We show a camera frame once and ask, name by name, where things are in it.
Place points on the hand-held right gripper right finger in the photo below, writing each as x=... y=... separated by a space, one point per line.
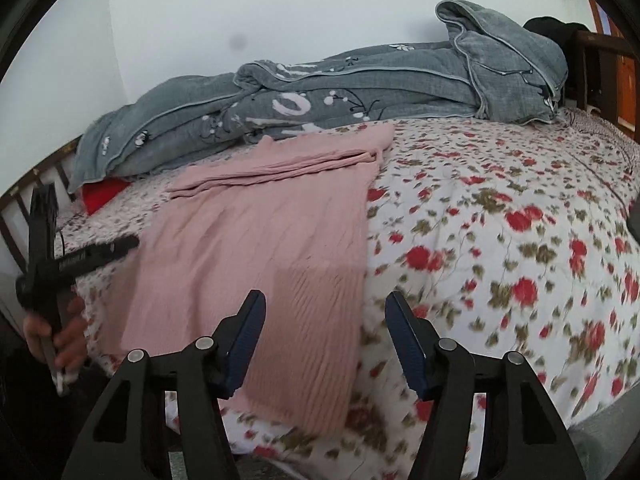
x=407 y=345

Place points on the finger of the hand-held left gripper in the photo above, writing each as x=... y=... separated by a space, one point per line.
x=44 y=220
x=97 y=254

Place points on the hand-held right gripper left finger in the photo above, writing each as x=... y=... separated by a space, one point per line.
x=245 y=342

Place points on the pink knit sweater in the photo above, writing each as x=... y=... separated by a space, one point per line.
x=250 y=240

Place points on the person's left hand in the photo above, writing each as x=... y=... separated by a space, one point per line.
x=72 y=332

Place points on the red cloth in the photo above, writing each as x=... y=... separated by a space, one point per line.
x=102 y=194

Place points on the floral bed sheet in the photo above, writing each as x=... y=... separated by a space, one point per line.
x=500 y=260

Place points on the grey floral blanket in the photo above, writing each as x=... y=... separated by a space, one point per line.
x=325 y=95

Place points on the wooden bed headboard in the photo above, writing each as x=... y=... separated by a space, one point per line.
x=597 y=75

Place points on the black cloth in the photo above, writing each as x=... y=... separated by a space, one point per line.
x=552 y=30

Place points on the orange wooden door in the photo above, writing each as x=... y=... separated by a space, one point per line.
x=622 y=70

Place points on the wooden bed rail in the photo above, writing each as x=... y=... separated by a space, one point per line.
x=20 y=205

